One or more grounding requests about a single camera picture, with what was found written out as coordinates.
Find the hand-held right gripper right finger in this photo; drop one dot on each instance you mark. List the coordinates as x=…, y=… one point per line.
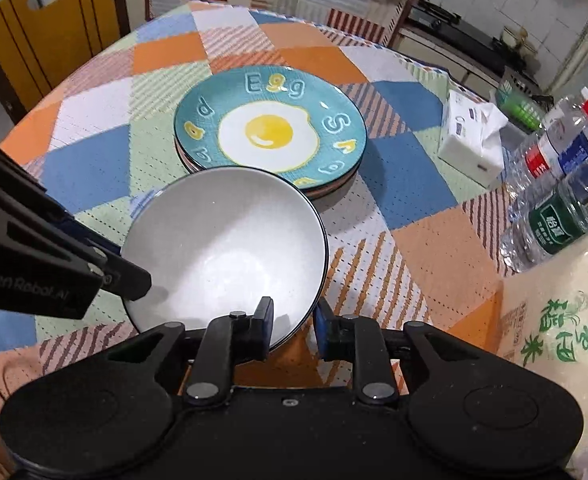
x=319, y=334

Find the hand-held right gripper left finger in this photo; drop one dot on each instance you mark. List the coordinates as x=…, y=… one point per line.
x=265, y=319

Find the clear bottle with green label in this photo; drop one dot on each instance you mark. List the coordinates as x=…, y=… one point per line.
x=554, y=227

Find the white plate with bunny print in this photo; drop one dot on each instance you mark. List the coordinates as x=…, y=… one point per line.
x=336, y=189

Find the black gas stove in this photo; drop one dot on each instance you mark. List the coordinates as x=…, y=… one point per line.
x=474, y=40

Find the yellow wooden chair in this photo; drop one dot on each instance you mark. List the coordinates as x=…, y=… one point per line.
x=59, y=35

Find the blue plate with egg print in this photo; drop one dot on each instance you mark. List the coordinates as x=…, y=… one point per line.
x=269, y=130

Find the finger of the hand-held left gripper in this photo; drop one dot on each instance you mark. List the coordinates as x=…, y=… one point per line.
x=76, y=227
x=129, y=280

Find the white tissue pack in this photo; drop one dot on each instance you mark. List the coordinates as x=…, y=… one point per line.
x=463, y=145

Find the clear bottle with red label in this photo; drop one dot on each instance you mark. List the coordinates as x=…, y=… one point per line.
x=539, y=162

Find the clear bottle with blue label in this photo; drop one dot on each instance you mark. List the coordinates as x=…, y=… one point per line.
x=575, y=155

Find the cream ceramic pot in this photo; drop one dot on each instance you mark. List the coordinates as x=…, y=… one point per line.
x=515, y=37

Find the beige sack with green print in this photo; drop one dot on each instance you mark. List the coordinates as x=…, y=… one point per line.
x=549, y=360

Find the green plastic basket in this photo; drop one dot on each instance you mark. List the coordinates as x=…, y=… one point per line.
x=519, y=110

